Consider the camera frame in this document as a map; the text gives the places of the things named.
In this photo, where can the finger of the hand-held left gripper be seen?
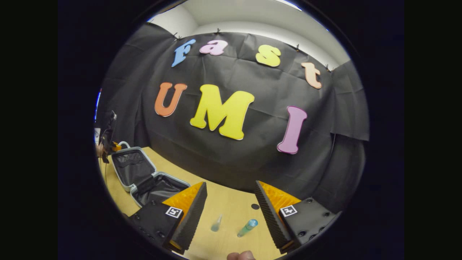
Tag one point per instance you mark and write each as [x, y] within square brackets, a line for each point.
[116, 147]

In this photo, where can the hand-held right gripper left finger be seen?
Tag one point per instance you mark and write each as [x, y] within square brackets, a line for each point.
[193, 220]

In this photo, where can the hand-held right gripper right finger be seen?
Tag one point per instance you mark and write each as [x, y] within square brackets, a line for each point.
[270, 216]

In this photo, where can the blue capped green bottle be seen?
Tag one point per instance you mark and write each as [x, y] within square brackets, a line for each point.
[247, 228]

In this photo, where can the small light blue suitcase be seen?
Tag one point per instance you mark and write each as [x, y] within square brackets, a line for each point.
[133, 168]

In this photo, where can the black backdrop cloth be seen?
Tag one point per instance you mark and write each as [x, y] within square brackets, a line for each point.
[252, 72]

